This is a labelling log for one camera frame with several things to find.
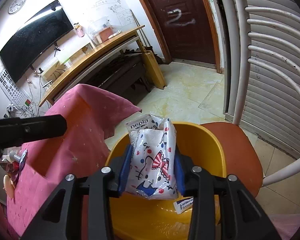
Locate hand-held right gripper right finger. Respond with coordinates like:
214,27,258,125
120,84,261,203
174,153,282,240

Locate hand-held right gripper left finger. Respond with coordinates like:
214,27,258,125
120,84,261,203
23,145,135,240

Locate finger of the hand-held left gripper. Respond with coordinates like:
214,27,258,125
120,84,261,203
0,114,67,155

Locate patterned tissue pack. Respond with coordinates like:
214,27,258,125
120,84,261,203
125,114,181,200

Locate small white blue-print packet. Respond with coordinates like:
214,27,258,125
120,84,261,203
173,197,194,214

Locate yellow plastic basin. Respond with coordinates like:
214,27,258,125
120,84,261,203
105,121,226,240

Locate beige comb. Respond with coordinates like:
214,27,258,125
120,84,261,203
3,174,16,195

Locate eye chart poster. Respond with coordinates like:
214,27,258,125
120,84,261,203
0,70,32,108

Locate pink star-print tablecloth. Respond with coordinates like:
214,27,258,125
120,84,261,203
6,84,142,240

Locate beige cardboard box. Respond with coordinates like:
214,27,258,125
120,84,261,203
41,60,63,80

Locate white chair with orange seat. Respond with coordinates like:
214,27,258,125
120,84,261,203
200,0,300,200

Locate dark bench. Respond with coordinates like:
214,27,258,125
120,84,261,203
84,54,153,93

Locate long wooden desk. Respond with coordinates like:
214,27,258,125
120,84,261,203
38,25,165,107

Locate clear plastic container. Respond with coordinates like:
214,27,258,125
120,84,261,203
87,17,113,47

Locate white louvred shutter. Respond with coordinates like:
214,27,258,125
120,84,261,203
215,0,300,155

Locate dark red door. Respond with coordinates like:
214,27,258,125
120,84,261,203
137,0,219,68

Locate black wall television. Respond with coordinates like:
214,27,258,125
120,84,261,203
0,0,74,84

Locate round white wall clock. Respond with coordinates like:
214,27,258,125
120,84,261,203
8,0,26,15

